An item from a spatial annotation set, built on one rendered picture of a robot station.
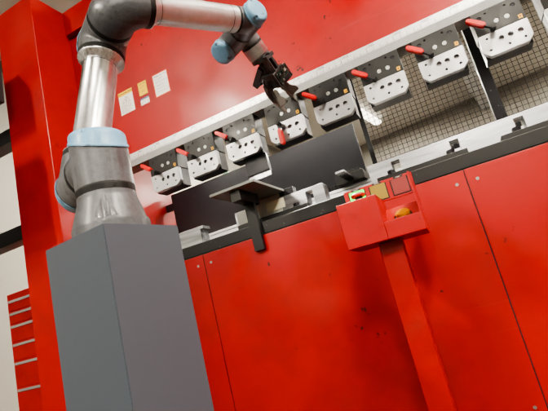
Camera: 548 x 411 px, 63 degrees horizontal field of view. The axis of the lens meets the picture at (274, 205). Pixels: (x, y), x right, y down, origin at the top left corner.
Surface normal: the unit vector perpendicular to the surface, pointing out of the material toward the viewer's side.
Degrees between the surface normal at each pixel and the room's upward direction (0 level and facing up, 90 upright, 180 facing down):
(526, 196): 90
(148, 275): 90
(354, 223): 90
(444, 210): 90
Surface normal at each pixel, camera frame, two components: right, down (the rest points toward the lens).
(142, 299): 0.81, -0.32
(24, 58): -0.42, -0.11
